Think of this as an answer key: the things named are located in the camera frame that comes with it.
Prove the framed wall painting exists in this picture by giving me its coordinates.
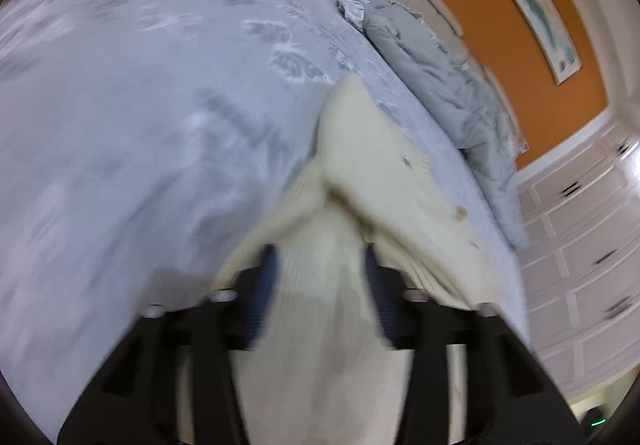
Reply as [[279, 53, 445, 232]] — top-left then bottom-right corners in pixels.
[[461, 0, 584, 86]]

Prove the white ruffled pillow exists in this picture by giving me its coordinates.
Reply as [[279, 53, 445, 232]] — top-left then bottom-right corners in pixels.
[[336, 0, 376, 30]]

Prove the cream knit sweater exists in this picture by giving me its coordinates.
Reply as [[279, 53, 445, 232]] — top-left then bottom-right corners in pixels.
[[212, 74, 488, 445]]

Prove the grey leaf-print bedspread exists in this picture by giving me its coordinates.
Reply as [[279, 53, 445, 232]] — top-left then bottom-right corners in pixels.
[[0, 0, 531, 443]]

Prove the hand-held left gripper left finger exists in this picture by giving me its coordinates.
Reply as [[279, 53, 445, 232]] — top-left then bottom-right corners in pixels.
[[56, 245, 279, 445]]

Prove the grey rumpled duvet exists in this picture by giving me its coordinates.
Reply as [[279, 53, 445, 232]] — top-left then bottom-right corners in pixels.
[[362, 0, 528, 248]]

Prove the white panelled wardrobe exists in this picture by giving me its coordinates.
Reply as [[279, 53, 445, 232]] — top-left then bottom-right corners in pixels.
[[515, 115, 640, 401]]

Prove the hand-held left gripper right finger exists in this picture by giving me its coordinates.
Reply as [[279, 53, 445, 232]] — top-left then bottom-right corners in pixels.
[[361, 245, 587, 445]]

